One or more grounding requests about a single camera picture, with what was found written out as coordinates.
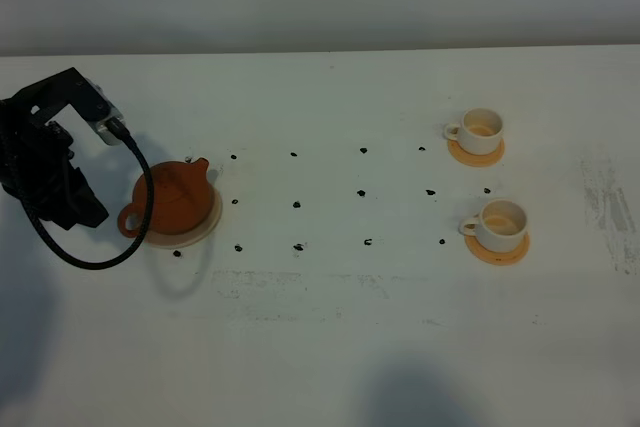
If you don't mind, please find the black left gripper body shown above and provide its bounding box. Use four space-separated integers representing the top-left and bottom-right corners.
0 96 76 221

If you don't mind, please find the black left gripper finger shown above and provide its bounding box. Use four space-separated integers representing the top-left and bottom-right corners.
52 166 109 230

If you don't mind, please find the brown clay teapot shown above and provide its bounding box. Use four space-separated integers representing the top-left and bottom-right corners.
149 158 214 235

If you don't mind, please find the cream round teapot coaster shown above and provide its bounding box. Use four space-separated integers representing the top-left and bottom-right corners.
144 184 222 250

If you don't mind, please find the far orange round coaster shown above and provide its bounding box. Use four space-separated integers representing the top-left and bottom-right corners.
447 140 505 168

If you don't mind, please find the orange round coaster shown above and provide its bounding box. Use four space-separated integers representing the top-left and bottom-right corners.
464 232 530 266
447 140 505 168

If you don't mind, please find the far white teacup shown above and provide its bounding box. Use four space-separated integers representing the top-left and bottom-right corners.
444 108 504 156

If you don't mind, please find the white teacup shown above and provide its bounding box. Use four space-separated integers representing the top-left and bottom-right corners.
444 108 504 156
459 199 528 253

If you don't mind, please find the near orange round coaster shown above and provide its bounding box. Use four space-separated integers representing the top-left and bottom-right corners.
464 232 530 266

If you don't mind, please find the near white teacup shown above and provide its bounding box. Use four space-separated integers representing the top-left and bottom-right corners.
459 199 528 253

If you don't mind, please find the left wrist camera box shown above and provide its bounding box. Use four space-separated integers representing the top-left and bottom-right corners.
6 67 131 146

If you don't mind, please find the black braided camera cable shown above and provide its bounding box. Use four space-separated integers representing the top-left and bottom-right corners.
19 119 154 271

